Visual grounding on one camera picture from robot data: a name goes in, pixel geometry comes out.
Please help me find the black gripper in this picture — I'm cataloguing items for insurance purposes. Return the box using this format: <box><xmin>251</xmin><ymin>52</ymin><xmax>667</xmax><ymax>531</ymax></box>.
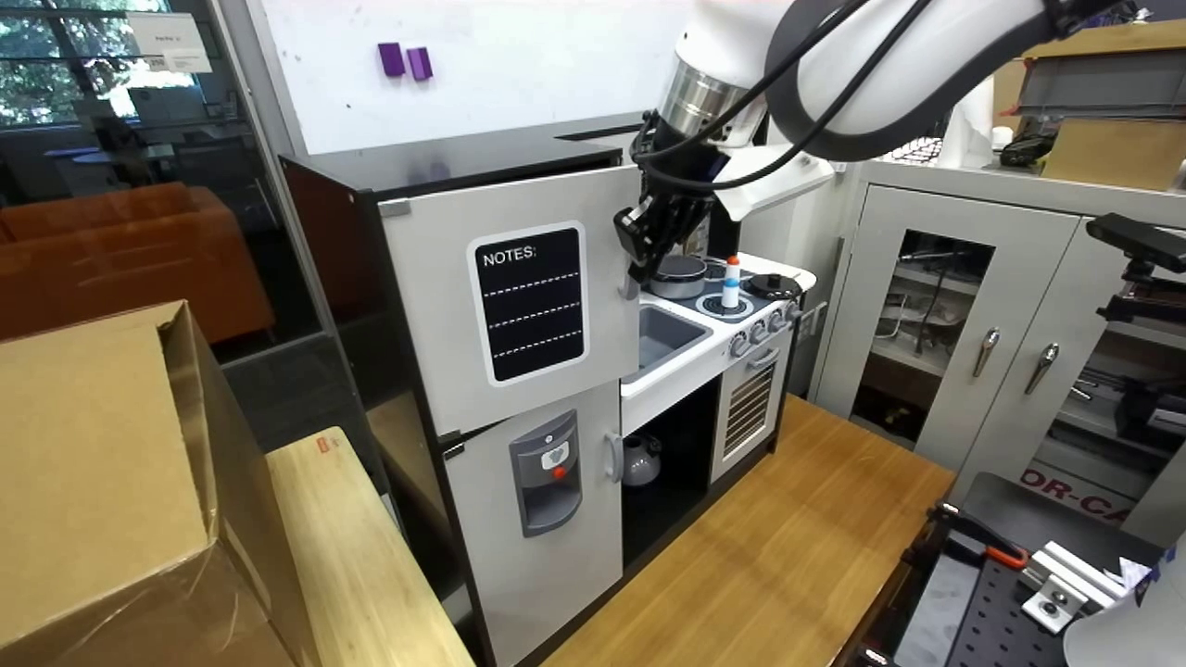
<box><xmin>617</xmin><ymin>182</ymin><xmax>725</xmax><ymax>289</ymax></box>

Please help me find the white notes cabinet door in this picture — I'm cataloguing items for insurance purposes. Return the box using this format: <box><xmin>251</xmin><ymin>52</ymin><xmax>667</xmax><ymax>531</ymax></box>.
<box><xmin>378</xmin><ymin>162</ymin><xmax>649</xmax><ymax>440</ymax></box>

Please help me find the grey lidded toy pot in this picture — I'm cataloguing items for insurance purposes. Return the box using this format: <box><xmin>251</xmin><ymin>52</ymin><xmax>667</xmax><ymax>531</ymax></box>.
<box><xmin>649</xmin><ymin>250</ymin><xmax>713</xmax><ymax>300</ymax></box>

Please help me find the grey plastic sink basin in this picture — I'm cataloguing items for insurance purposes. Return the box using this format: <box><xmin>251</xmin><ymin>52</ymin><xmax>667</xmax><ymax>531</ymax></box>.
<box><xmin>635</xmin><ymin>300</ymin><xmax>718</xmax><ymax>373</ymax></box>

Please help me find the black lidded frying pan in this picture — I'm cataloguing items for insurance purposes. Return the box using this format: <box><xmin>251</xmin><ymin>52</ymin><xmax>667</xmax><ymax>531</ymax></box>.
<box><xmin>743</xmin><ymin>270</ymin><xmax>804</xmax><ymax>305</ymax></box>

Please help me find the white grille oven door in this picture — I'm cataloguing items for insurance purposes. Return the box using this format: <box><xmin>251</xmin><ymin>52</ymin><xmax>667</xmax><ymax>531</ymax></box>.
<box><xmin>709</xmin><ymin>350</ymin><xmax>785</xmax><ymax>487</ymax></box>

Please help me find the large framed whiteboard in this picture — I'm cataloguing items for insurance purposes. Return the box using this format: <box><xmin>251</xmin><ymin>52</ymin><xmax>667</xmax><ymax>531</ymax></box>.
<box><xmin>206</xmin><ymin>0</ymin><xmax>715</xmax><ymax>161</ymax></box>

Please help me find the black white toy kitchen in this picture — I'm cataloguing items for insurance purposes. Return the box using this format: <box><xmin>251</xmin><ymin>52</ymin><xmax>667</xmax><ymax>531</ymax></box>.
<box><xmin>273</xmin><ymin>108</ymin><xmax>824</xmax><ymax>667</ymax></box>

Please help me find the grey metal storage cabinet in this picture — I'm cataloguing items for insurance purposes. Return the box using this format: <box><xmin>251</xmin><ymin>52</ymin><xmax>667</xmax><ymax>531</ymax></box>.
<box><xmin>804</xmin><ymin>156</ymin><xmax>1186</xmax><ymax>550</ymax></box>

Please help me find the white dispenser fridge door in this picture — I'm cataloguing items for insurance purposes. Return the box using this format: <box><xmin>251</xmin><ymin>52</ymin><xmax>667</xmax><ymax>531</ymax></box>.
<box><xmin>441</xmin><ymin>378</ymin><xmax>631</xmax><ymax>667</ymax></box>

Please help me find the light wooden side table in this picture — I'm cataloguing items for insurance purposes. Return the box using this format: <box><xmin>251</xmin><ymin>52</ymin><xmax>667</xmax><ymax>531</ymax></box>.
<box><xmin>265</xmin><ymin>424</ymin><xmax>483</xmax><ymax>667</ymax></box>

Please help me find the black orange bar clamp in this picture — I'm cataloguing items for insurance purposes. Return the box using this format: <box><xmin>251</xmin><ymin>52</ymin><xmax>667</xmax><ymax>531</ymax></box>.
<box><xmin>940</xmin><ymin>508</ymin><xmax>1038</xmax><ymax>577</ymax></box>

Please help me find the black perforated mounting table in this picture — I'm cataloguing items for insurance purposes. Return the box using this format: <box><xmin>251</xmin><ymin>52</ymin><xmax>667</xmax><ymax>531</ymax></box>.
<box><xmin>849</xmin><ymin>470</ymin><xmax>1186</xmax><ymax>667</ymax></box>

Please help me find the large brown cardboard box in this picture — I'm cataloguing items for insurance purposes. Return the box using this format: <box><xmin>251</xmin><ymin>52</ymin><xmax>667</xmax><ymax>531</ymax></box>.
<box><xmin>0</xmin><ymin>297</ymin><xmax>302</xmax><ymax>667</ymax></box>

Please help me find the small aluminium bracket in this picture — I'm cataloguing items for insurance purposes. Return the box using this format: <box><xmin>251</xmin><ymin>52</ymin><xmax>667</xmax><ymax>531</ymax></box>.
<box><xmin>1018</xmin><ymin>536</ymin><xmax>1152</xmax><ymax>638</ymax></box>

